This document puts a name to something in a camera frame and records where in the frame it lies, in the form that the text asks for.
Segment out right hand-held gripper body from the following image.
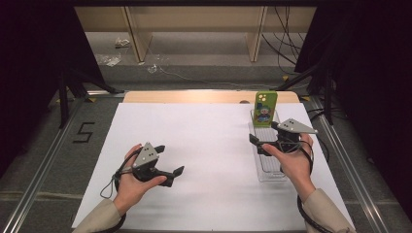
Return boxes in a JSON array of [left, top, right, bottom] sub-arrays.
[[257, 117, 320, 157]]

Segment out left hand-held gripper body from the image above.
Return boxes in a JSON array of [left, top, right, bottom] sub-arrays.
[[130, 142, 175, 183]]

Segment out green clown phone case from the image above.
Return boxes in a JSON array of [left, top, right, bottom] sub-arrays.
[[252, 90, 279, 128]]

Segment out clear plastic slotted rack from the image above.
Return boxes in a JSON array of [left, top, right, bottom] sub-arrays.
[[248, 108, 290, 183]]

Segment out person's left hand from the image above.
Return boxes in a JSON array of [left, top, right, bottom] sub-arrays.
[[112, 143, 168, 217]]

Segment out person's right hand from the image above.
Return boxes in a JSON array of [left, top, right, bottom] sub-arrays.
[[261, 133, 317, 203]]

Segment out black metal stand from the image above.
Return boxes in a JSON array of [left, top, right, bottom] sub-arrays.
[[269, 57, 335, 126], [57, 67, 126, 130]]

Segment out light wooden table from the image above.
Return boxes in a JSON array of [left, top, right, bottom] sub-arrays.
[[122, 90, 300, 105]]

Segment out black curtain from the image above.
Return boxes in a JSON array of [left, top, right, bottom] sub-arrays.
[[0, 0, 107, 178], [293, 0, 412, 222]]

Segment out beige wooden shelf unit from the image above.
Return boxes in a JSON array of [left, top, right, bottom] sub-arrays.
[[74, 6, 317, 63]]

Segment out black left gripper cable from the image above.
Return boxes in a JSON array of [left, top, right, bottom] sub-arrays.
[[95, 146, 144, 233]]

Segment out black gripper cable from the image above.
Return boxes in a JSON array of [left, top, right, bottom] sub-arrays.
[[296, 138, 335, 233], [95, 146, 144, 233]]

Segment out black cable beside table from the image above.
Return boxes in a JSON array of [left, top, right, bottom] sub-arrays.
[[306, 108, 332, 163]]

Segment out grey wrist strap loop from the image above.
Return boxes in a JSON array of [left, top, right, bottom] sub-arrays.
[[99, 176, 119, 200]]

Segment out metal floor rail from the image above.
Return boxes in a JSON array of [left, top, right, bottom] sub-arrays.
[[307, 96, 390, 233], [0, 96, 84, 233]]

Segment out black floor cables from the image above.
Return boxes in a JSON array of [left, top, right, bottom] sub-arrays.
[[260, 6, 308, 76]]

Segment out thin white floor cable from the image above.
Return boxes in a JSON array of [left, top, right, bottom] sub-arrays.
[[147, 48, 275, 89]]

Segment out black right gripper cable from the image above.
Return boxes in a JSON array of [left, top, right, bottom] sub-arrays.
[[296, 138, 335, 233]]

